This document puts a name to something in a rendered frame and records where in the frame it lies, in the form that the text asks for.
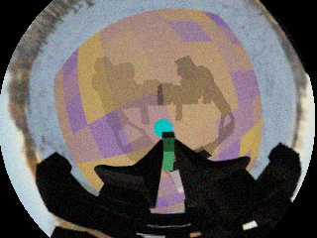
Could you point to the cyan flat circle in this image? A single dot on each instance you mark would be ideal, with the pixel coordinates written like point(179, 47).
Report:
point(162, 125)

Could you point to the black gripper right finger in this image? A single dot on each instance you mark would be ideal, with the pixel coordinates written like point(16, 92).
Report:
point(198, 173)

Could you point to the green rectangular post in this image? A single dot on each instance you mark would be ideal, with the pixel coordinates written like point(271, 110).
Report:
point(168, 151)

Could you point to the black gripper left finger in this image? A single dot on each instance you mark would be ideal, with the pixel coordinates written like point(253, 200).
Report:
point(143, 176)

